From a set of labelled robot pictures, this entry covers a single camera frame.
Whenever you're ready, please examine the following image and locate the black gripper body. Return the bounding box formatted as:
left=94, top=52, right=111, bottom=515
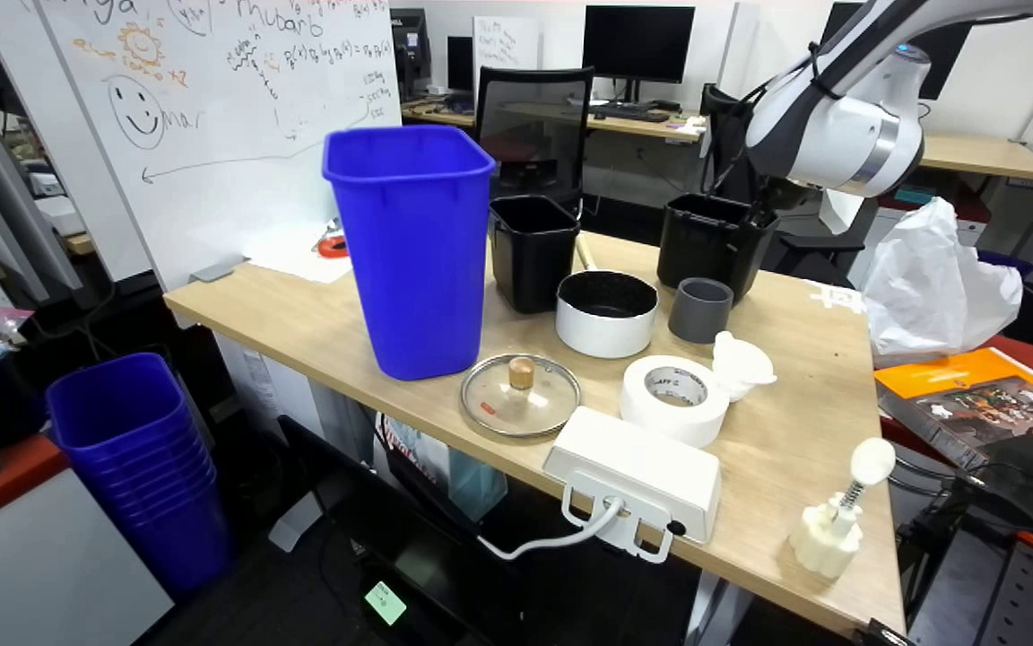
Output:
left=751, top=171, right=816, bottom=231

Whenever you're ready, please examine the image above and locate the black landfill bin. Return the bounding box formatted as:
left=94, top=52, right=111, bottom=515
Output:
left=488, top=189, right=586, bottom=314
left=655, top=189, right=778, bottom=303

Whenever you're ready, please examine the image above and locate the stack of blue bins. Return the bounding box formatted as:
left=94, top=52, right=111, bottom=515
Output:
left=42, top=349, right=238, bottom=598

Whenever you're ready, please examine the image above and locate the grey cup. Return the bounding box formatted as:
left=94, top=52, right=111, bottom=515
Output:
left=666, top=271, right=740, bottom=349

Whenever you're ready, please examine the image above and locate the white plastic bag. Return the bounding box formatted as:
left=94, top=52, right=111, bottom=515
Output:
left=846, top=195, right=1030, bottom=368

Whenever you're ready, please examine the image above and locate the wooden office desk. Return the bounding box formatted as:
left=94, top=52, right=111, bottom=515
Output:
left=400, top=100, right=1033, bottom=189

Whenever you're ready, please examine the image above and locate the white tape roll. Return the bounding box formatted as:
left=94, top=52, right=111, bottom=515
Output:
left=618, top=352, right=734, bottom=453

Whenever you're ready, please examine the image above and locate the black mesh office chair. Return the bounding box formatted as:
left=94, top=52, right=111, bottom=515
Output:
left=470, top=66, right=598, bottom=208

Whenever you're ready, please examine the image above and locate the orange book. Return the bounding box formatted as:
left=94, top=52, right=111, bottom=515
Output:
left=873, top=346, right=1033, bottom=476

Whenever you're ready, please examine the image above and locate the small whiteboard with writing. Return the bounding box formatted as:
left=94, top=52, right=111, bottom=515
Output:
left=470, top=11, right=545, bottom=75

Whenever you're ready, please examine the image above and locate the glass lid with wooden knob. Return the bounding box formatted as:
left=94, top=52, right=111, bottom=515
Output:
left=455, top=349, right=589, bottom=440

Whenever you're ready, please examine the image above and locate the blue paper recycling bin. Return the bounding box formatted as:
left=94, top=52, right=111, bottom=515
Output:
left=319, top=121, right=500, bottom=384

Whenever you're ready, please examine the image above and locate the green label on floor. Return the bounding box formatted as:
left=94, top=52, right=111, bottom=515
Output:
left=358, top=578, right=412, bottom=628

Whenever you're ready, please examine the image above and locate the whiteboard eraser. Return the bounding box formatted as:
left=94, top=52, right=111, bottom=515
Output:
left=183, top=251, right=251, bottom=287

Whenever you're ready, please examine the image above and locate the large whiteboard with drawings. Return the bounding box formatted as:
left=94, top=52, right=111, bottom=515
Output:
left=0, top=0, right=410, bottom=291

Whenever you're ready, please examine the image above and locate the white cabinet with red top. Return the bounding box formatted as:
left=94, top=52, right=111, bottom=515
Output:
left=0, top=426, right=177, bottom=646

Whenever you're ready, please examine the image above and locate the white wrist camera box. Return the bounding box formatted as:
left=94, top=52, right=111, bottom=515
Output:
left=815, top=184, right=868, bottom=239

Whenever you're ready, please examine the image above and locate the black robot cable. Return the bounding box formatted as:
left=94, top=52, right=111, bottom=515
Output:
left=734, top=39, right=846, bottom=121

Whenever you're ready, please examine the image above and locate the white pot with wooden handle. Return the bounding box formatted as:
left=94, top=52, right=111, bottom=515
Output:
left=551, top=231, right=665, bottom=362

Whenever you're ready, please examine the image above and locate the white box with handles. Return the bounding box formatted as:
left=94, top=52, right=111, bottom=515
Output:
left=539, top=407, right=724, bottom=568

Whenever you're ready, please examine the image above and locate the white cable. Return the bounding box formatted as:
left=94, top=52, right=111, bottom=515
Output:
left=472, top=493, right=626, bottom=568

